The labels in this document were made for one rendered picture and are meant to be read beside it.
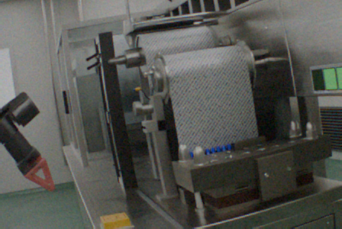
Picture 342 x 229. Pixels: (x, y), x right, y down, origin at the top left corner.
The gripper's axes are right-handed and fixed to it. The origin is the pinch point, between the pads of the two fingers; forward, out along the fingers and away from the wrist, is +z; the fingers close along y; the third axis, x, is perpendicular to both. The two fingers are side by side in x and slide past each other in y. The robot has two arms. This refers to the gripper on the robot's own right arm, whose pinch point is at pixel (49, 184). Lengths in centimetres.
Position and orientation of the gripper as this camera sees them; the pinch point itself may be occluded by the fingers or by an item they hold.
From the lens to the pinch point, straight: 116.3
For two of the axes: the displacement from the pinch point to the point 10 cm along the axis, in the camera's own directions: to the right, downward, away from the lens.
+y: -4.5, 0.2, 8.9
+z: 5.7, 7.8, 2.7
